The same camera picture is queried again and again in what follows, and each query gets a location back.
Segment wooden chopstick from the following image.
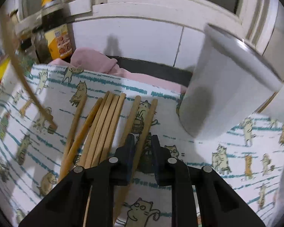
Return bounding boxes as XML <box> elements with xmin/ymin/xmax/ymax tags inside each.
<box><xmin>112</xmin><ymin>99</ymin><xmax>158</xmax><ymax>226</ymax></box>
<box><xmin>62</xmin><ymin>94</ymin><xmax>87</xmax><ymax>163</ymax></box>
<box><xmin>99</xmin><ymin>93</ymin><xmax>126</xmax><ymax>163</ymax></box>
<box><xmin>83</xmin><ymin>94</ymin><xmax>120</xmax><ymax>227</ymax></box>
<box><xmin>118</xmin><ymin>95</ymin><xmax>141</xmax><ymax>147</ymax></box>
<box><xmin>58</xmin><ymin>98</ymin><xmax>103</xmax><ymax>182</ymax></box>
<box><xmin>78</xmin><ymin>91</ymin><xmax>111</xmax><ymax>167</ymax></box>
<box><xmin>0</xmin><ymin>9</ymin><xmax>58</xmax><ymax>129</ymax></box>

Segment cat pattern cloth mat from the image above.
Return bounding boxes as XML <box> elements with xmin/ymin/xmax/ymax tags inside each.
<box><xmin>0</xmin><ymin>66</ymin><xmax>284</xmax><ymax>226</ymax></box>

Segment white chopstick holder cup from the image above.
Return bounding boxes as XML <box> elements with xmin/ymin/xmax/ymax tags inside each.
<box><xmin>179</xmin><ymin>24</ymin><xmax>283</xmax><ymax>140</ymax></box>

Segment pink cloth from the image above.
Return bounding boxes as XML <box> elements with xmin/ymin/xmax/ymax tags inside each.
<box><xmin>49</xmin><ymin>48</ymin><xmax>187</xmax><ymax>93</ymax></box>

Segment glass spice jar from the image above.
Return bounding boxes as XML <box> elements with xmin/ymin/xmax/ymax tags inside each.
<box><xmin>33</xmin><ymin>30</ymin><xmax>52</xmax><ymax>64</ymax></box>

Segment soy sauce bottle yellow label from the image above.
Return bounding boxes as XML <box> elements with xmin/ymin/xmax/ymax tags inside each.
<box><xmin>41</xmin><ymin>0</ymin><xmax>73</xmax><ymax>63</ymax></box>

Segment white window frame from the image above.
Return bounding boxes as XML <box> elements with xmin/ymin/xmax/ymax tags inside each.
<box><xmin>66</xmin><ymin>0</ymin><xmax>279</xmax><ymax>53</ymax></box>

